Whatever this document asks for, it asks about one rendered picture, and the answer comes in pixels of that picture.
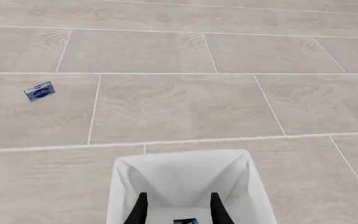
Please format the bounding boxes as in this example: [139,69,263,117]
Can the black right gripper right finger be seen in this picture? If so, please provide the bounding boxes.
[211,192,231,224]

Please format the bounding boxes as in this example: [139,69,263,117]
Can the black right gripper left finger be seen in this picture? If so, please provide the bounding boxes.
[123,192,148,224]

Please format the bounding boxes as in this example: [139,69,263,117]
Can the dark blue printed carton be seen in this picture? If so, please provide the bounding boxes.
[173,217,198,224]

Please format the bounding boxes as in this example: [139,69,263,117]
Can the white fabric basket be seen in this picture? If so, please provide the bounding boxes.
[106,149,278,224]

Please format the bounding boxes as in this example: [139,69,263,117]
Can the blue printed box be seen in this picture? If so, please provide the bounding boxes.
[23,80,54,103]

